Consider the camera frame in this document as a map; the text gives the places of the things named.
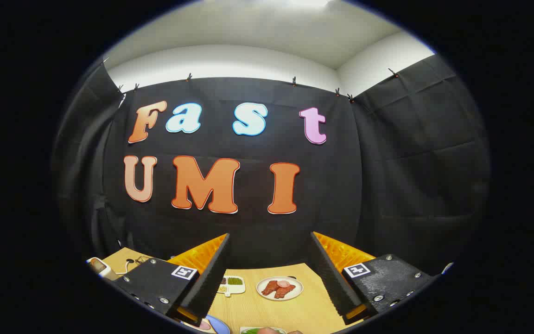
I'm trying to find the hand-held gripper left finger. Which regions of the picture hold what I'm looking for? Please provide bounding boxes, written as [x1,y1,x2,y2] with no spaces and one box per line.
[113,233,230,326]

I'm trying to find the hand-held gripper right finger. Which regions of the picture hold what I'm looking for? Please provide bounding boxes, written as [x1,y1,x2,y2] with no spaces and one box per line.
[310,231,436,325]

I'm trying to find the white divided tray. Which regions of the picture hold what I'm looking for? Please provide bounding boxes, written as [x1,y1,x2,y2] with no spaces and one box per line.
[216,275,246,297]

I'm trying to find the round white meat plate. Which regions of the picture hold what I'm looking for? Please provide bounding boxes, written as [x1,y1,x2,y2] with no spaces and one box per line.
[256,276,304,301]

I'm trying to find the blue plate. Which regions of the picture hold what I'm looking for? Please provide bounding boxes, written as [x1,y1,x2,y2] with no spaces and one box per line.
[204,315,231,334]

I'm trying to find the white rounded square plate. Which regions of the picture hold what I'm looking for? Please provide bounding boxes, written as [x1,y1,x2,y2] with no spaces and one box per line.
[239,326,288,334]

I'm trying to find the cream white toaster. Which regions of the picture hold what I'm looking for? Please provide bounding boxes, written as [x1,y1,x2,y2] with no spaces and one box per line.
[86,257,124,281]

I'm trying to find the white toaster cable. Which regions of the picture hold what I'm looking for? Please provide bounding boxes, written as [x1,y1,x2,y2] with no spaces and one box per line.
[123,257,145,276]

